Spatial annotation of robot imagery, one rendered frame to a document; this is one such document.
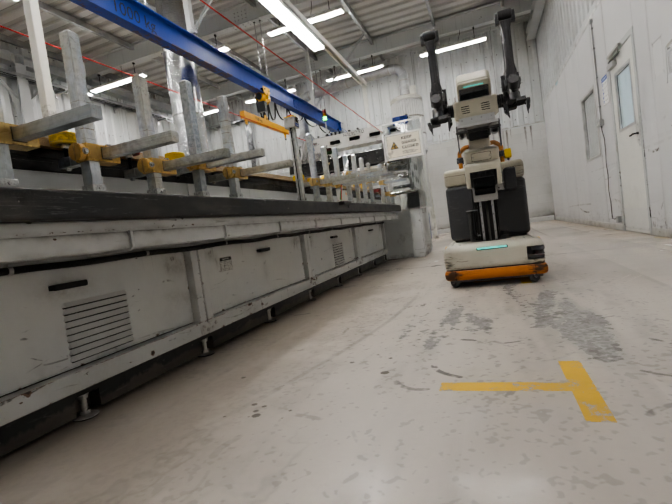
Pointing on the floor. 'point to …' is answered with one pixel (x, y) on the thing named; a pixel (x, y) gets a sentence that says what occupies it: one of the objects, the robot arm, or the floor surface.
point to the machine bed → (148, 300)
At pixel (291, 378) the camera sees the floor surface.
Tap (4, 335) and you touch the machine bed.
